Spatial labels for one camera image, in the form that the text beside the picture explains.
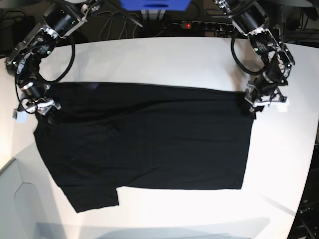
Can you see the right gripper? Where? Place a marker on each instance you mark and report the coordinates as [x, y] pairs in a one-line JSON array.
[[33, 99]]

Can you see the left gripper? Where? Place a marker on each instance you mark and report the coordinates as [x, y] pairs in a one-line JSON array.
[[261, 93]]

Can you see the black T-shirt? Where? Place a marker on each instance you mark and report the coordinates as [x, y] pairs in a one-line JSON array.
[[110, 135]]

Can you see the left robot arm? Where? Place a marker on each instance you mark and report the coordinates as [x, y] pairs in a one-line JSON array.
[[250, 20]]

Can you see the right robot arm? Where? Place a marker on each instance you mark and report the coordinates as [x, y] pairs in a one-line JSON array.
[[58, 23]]

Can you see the black power strip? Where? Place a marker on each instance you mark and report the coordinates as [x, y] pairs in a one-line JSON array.
[[206, 26]]

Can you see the blue plastic bin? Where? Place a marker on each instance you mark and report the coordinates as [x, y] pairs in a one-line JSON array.
[[174, 5]]

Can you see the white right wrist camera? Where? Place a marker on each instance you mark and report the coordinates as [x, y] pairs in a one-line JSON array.
[[20, 117]]

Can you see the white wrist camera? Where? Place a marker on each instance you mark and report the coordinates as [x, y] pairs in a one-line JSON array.
[[282, 106], [20, 117]]

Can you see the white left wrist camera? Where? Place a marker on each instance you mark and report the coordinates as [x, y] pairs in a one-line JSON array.
[[282, 106]]

